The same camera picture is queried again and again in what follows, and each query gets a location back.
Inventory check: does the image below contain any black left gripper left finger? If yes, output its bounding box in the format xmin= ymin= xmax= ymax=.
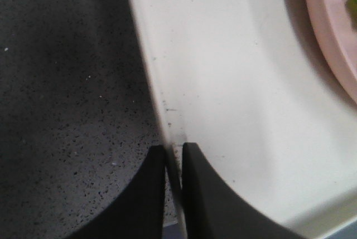
xmin=68 ymin=145 xmax=166 ymax=238

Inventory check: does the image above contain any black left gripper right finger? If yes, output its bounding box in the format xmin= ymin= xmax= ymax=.
xmin=182 ymin=143 xmax=300 ymax=238

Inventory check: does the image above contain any cream bear serving tray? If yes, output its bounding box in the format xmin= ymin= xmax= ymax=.
xmin=129 ymin=0 xmax=356 ymax=238

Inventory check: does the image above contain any pink round plate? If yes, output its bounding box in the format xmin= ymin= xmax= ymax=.
xmin=306 ymin=0 xmax=356 ymax=101

